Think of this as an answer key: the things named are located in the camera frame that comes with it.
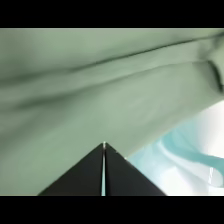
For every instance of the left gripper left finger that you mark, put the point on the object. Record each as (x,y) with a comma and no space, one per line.
(85,176)

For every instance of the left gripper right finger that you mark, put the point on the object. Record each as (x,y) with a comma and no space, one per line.
(126,176)

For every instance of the green garment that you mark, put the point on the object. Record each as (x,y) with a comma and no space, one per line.
(83,100)

